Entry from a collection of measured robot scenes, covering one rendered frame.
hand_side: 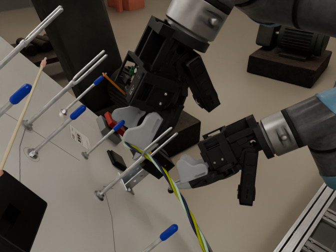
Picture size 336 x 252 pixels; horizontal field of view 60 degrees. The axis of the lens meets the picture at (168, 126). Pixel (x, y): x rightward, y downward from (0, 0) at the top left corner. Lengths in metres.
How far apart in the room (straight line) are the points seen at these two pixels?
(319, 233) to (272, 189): 0.54
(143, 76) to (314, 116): 0.29
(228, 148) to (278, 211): 1.53
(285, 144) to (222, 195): 1.53
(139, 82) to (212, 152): 0.22
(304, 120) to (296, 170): 1.86
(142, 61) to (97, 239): 0.22
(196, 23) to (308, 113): 0.26
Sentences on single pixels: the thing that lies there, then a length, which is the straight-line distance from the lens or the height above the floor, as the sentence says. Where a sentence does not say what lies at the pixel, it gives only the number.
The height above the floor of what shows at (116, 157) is 1.12.
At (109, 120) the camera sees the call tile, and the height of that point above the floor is 1.13.
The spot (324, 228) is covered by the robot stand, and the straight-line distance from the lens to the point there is 1.78.
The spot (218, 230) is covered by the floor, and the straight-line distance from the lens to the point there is 1.86.
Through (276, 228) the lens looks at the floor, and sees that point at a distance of 1.96.
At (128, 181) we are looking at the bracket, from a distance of 0.53.
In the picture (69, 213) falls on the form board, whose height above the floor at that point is 1.22.
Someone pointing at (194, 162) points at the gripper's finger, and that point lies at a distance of 0.61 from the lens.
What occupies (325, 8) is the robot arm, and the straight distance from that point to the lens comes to 0.41.
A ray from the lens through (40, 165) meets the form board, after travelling 0.38.
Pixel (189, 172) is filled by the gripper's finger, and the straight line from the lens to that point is 0.58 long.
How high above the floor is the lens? 1.48
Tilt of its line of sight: 34 degrees down
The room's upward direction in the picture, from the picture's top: straight up
